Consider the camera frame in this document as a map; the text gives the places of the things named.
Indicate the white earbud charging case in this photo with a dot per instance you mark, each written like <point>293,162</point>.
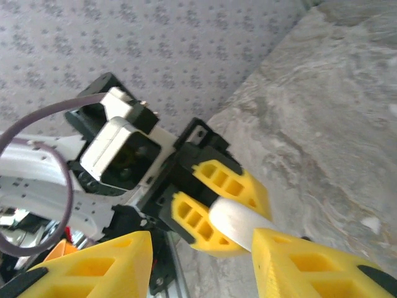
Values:
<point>239,222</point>

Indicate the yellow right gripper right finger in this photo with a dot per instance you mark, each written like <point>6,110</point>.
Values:
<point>310,270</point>

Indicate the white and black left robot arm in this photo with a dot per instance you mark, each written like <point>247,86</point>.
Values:
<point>34,167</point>

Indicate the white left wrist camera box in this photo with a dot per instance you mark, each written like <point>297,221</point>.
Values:
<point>114,146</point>

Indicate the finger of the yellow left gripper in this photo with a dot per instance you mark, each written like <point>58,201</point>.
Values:
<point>193,218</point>
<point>232,186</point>

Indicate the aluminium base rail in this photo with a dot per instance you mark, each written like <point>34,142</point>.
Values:
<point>176,270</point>

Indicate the orange plastic object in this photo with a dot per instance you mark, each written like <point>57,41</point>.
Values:
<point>60,250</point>

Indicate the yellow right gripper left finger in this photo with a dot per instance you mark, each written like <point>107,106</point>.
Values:
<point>93,270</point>

